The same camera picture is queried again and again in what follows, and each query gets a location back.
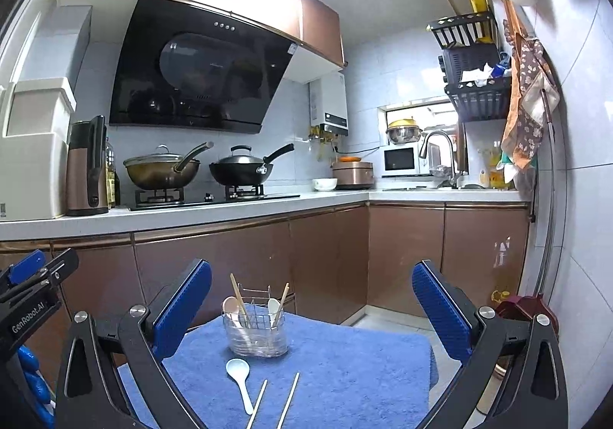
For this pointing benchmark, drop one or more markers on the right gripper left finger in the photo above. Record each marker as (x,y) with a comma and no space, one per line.
(90,393)

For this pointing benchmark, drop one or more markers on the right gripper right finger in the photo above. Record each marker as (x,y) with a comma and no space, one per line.
(533,392)

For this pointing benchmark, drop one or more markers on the white plastic spoon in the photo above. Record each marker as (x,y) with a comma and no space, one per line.
(238,370)

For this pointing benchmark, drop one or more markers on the pinkish white ceramic spoon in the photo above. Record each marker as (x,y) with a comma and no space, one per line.
(231,310)

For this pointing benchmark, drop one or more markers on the wooden chopstick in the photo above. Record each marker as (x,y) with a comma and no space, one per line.
(280,307)
(288,402)
(239,298)
(252,419)

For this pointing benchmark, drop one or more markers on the blue gloved left hand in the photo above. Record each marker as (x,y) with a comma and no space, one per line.
(44,399)

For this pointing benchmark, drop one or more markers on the red dustpan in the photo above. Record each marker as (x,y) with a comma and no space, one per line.
(525,308)

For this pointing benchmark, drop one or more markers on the cooking oil bottle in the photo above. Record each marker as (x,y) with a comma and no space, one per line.
(112,180)

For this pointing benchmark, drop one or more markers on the gas stove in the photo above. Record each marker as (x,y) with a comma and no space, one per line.
(175,198)

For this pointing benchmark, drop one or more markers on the white rice dispenser box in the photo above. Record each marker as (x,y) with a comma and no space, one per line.
(35,122)

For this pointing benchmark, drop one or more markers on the brass wok with lid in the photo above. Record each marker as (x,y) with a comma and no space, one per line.
(165,170)

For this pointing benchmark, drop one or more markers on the blue towel mat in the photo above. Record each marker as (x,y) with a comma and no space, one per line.
(349,377)

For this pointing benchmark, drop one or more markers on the yellow bottle by sink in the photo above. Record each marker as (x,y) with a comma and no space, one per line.
(492,173)

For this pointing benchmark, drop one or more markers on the brown lower cabinets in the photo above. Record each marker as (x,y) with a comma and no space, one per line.
(334,261)

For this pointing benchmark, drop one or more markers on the black wok with lid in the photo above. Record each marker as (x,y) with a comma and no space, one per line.
(242,168)

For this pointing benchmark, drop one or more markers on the black range hood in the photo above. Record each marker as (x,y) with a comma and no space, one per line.
(182,66)

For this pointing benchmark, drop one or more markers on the steel faucet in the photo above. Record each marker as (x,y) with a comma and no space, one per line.
(443,168)

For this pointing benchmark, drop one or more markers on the white microwave oven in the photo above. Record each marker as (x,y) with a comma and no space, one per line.
(403,161)

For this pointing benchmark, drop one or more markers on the brown rice cooker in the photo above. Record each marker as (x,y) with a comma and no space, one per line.
(353,174)

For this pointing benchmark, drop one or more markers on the steel bowl on microwave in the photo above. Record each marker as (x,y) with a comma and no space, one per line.
(404,131)

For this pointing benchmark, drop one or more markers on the white bowl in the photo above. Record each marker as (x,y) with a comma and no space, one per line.
(324,184)

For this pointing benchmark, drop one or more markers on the hanging patterned apron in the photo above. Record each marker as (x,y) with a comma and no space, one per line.
(534,92)

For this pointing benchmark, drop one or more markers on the white water heater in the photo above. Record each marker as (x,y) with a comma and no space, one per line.
(328,104)

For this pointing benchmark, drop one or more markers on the clear utensil holder wire rack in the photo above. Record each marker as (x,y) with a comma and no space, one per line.
(263,341)

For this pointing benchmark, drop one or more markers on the black wall rack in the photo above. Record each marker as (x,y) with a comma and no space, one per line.
(470,55)

